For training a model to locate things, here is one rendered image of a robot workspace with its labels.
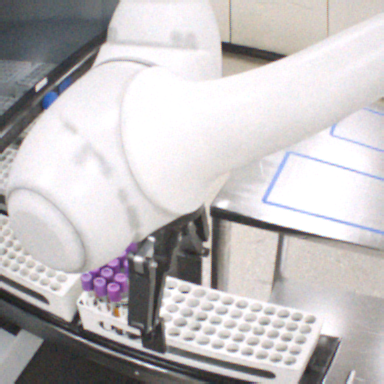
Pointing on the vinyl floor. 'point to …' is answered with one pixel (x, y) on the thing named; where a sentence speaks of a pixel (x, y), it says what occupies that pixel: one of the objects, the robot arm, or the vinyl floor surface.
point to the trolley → (317, 228)
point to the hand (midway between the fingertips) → (171, 312)
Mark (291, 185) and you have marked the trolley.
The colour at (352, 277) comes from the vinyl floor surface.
